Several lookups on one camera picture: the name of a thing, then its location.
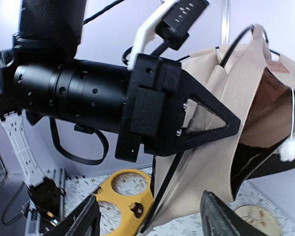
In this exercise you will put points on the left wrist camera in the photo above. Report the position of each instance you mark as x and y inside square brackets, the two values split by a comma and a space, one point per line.
[171, 21]

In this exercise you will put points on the round beige embroidered mat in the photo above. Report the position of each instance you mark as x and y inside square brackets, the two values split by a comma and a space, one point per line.
[260, 218]

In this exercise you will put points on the beige fabric pet tent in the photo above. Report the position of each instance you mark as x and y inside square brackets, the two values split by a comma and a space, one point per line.
[272, 124]

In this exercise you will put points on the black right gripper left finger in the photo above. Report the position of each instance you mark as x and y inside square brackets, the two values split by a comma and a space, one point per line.
[77, 223]

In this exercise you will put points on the floral white table mat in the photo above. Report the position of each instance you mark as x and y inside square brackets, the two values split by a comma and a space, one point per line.
[78, 188]

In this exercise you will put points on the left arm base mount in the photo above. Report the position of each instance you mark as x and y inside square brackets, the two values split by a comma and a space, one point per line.
[45, 209]

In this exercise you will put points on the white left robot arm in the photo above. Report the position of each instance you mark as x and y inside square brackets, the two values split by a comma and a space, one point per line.
[22, 152]

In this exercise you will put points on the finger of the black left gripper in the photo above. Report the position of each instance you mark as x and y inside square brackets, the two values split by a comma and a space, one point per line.
[222, 86]

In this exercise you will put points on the yellow double bowl holder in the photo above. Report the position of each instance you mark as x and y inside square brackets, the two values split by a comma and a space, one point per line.
[124, 200]

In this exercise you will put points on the left aluminium frame post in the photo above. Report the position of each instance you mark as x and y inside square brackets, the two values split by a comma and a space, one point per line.
[225, 21]

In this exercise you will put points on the white pompom toy on string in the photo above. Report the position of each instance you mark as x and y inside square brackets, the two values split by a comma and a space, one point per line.
[287, 149]

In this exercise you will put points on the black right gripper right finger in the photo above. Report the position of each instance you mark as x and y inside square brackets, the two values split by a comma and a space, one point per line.
[219, 220]

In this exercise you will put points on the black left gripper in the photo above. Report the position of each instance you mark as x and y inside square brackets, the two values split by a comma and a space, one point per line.
[40, 76]

